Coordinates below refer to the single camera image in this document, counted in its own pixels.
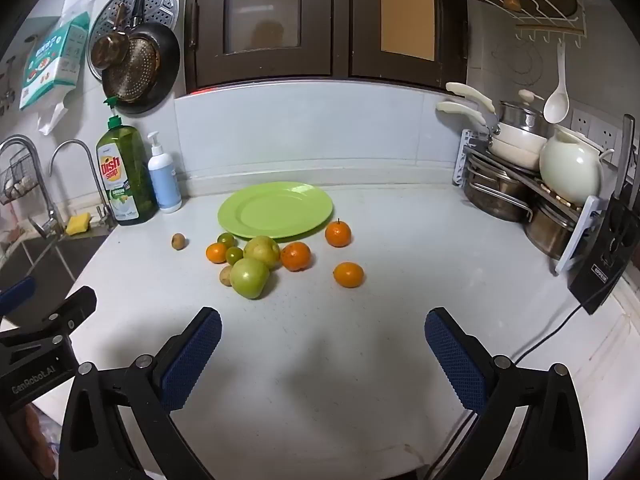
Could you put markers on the steel pot with lid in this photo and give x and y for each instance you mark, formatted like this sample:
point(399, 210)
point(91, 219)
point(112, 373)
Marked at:
point(520, 115)

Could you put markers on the white ladle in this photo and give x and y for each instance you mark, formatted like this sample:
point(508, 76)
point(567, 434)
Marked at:
point(556, 105)

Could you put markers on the black frying pan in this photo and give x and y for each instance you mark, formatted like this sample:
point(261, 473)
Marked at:
point(167, 70)

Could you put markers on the yellow sponge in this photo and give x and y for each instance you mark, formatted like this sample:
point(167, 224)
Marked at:
point(79, 223)

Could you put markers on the perforated steel steamer plate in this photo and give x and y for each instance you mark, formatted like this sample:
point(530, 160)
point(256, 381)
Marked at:
point(160, 2)

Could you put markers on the green white paper package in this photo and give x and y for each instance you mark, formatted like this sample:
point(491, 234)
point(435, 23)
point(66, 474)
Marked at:
point(52, 60)

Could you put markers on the green dish soap bottle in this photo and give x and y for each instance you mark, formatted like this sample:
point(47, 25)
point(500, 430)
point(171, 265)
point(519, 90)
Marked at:
point(125, 175)

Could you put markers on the white metal pot rack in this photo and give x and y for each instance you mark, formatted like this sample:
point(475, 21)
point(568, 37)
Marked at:
point(580, 237)

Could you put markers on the steel faucet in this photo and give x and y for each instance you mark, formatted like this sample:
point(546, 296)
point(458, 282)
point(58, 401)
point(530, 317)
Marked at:
point(92, 170)
point(35, 160)

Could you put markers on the small copper pot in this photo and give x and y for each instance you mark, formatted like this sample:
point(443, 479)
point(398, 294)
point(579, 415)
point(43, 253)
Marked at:
point(107, 47)

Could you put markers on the metal strainer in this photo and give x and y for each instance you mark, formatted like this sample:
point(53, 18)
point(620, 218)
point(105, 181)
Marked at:
point(135, 67)

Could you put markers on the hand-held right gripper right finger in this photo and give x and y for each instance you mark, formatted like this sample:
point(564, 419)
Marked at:
point(457, 360)

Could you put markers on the person's left hand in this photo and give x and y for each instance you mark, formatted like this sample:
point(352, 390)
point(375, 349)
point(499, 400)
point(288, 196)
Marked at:
point(36, 440)

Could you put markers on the yellowish green apple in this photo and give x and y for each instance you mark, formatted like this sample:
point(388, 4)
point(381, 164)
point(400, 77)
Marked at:
point(262, 250)

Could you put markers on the dark kitchen sink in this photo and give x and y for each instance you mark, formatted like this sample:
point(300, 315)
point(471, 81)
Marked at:
point(45, 265)

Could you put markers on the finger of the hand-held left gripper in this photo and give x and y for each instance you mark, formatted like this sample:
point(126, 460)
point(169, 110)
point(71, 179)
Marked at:
point(75, 305)
point(17, 292)

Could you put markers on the brown kiwi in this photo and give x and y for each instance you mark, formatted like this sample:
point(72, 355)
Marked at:
point(178, 241)
point(225, 276)

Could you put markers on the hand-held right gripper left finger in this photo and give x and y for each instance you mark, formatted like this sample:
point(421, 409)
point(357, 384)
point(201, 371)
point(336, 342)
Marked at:
point(192, 355)

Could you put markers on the white blue pump bottle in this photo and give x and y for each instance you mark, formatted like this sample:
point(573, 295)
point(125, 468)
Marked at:
point(164, 180)

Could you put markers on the black knife block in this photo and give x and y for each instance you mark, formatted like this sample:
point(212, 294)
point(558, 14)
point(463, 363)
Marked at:
point(607, 255)

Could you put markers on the kitchen knife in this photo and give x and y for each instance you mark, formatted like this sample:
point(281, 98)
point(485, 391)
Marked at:
point(625, 155)

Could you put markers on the white plastic bag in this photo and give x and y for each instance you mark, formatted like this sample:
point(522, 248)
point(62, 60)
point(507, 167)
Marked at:
point(52, 112)

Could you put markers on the white kettle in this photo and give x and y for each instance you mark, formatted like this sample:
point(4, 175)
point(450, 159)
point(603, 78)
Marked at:
point(570, 170)

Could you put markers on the white wall outlet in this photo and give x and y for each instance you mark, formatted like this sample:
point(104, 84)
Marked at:
point(607, 137)
point(580, 120)

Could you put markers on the dark wooden glass door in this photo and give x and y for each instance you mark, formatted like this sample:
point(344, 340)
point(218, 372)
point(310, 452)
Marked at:
point(210, 35)
point(365, 35)

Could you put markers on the green plate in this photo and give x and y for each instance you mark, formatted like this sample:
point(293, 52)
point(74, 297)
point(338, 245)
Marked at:
point(280, 210)

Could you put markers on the small orange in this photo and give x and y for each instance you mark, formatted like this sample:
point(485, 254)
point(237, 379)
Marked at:
point(217, 253)

